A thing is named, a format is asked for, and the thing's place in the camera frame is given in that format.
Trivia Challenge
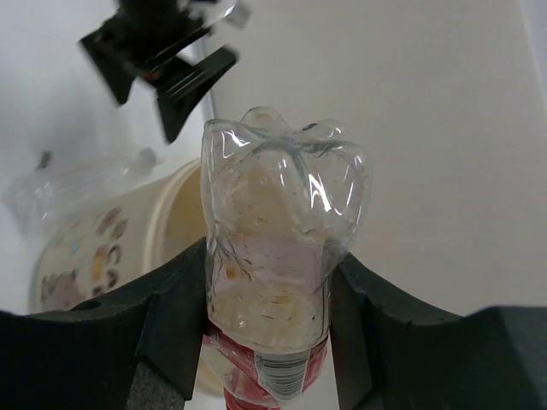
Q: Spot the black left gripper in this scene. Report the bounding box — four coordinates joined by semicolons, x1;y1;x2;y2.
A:
79;1;251;144

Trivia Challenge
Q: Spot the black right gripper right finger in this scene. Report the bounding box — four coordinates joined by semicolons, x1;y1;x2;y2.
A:
331;255;546;409

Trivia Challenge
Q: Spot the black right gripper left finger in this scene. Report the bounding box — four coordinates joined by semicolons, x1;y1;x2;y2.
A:
1;239;207;409

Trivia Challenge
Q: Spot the blue white cap clear bottle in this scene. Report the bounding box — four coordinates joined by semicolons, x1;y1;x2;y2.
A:
1;147;163;234

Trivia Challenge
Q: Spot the red label crushed bottle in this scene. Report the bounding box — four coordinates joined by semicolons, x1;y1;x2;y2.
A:
200;107;372;409

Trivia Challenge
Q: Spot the beige cartoon paper bin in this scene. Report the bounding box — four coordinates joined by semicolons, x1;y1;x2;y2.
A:
29;160;207;313

